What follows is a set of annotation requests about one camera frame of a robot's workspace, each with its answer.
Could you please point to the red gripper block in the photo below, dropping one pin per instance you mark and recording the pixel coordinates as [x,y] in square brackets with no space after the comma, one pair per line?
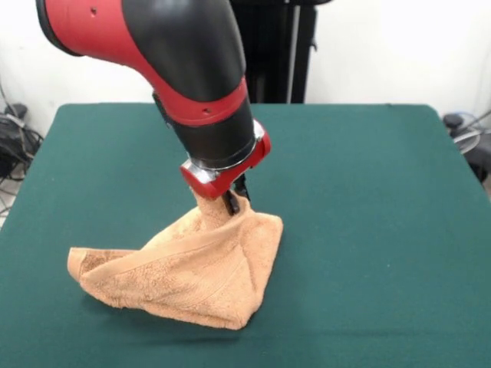
[215,184]

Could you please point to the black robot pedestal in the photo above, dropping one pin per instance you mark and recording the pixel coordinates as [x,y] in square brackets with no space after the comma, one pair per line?
[276,50]

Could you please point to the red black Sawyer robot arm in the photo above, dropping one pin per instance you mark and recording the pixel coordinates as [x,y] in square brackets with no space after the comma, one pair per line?
[172,57]

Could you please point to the tan terry towel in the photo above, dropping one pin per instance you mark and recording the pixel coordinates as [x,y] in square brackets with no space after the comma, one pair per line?
[184,276]

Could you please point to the black plug adapter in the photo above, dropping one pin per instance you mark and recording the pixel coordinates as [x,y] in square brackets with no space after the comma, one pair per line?
[17,110]

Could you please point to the dark green table cloth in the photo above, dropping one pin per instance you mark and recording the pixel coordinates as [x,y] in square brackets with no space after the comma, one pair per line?
[364,230]

